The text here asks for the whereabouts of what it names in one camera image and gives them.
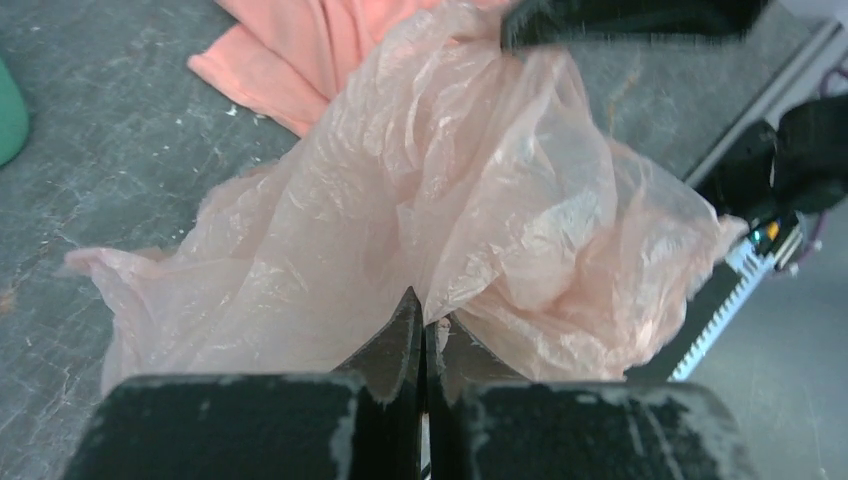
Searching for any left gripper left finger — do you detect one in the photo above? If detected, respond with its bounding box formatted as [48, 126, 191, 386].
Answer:
[64, 290, 423, 479]

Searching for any green plastic trash bin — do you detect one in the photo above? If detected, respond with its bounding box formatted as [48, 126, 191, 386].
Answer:
[0, 61, 30, 165]

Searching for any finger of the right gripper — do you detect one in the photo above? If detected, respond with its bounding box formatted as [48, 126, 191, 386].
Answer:
[500, 0, 769, 52]

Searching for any translucent pink plastic trash bag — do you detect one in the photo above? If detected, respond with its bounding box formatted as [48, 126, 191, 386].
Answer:
[66, 2, 744, 392]

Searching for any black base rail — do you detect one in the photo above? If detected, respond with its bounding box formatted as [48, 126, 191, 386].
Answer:
[626, 214, 803, 382]

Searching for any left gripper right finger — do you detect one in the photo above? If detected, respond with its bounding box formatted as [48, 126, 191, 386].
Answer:
[425, 321, 757, 479]

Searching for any salmon pink cloth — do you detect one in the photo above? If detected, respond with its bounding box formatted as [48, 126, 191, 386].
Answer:
[188, 1, 550, 161]

